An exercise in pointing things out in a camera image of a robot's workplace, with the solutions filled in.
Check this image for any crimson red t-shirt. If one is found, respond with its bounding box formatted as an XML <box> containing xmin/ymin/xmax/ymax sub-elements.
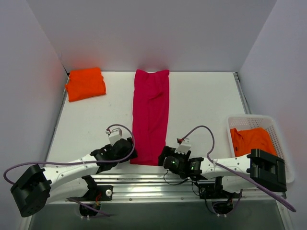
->
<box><xmin>130</xmin><ymin>69</ymin><xmax>170</xmax><ymax>166</ymax></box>

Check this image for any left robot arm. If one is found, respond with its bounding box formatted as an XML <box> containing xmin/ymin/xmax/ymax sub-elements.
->
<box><xmin>10</xmin><ymin>138</ymin><xmax>137</xmax><ymax>218</ymax></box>

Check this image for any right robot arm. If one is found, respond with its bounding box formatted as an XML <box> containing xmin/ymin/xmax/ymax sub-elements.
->
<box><xmin>158</xmin><ymin>146</ymin><xmax>287</xmax><ymax>192</ymax></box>

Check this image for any crumpled orange t-shirt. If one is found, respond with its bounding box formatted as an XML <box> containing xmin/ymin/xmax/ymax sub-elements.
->
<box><xmin>230</xmin><ymin>127</ymin><xmax>278</xmax><ymax>157</ymax></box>

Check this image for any white plastic basket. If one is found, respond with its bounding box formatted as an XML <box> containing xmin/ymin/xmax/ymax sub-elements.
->
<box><xmin>226</xmin><ymin>114</ymin><xmax>295</xmax><ymax>184</ymax></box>

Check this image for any folded orange t-shirt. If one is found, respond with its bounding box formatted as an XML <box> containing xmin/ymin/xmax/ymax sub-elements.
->
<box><xmin>65</xmin><ymin>68</ymin><xmax>106</xmax><ymax>102</ymax></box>

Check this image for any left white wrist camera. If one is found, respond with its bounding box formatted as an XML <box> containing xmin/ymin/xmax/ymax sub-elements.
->
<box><xmin>106</xmin><ymin>128</ymin><xmax>122</xmax><ymax>146</ymax></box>

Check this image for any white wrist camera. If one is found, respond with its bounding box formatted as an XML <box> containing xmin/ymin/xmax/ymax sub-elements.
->
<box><xmin>175</xmin><ymin>138</ymin><xmax>191</xmax><ymax>154</ymax></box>
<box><xmin>106</xmin><ymin>128</ymin><xmax>122</xmax><ymax>146</ymax></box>

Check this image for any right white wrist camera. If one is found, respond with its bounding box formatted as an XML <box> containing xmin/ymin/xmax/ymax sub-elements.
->
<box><xmin>175</xmin><ymin>138</ymin><xmax>191</xmax><ymax>154</ymax></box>

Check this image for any aluminium rail frame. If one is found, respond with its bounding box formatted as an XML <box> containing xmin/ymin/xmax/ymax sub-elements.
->
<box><xmin>25</xmin><ymin>72</ymin><xmax>287</xmax><ymax>206</ymax></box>

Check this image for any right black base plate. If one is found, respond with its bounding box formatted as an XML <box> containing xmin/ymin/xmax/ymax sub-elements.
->
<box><xmin>198</xmin><ymin>184</ymin><xmax>240</xmax><ymax>199</ymax></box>

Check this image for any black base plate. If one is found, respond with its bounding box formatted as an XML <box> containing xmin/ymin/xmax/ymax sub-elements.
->
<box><xmin>198</xmin><ymin>184</ymin><xmax>240</xmax><ymax>199</ymax></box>
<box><xmin>72</xmin><ymin>185</ymin><xmax>113</xmax><ymax>202</ymax></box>

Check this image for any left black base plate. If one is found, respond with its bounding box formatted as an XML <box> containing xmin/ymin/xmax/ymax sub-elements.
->
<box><xmin>72</xmin><ymin>185</ymin><xmax>113</xmax><ymax>202</ymax></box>

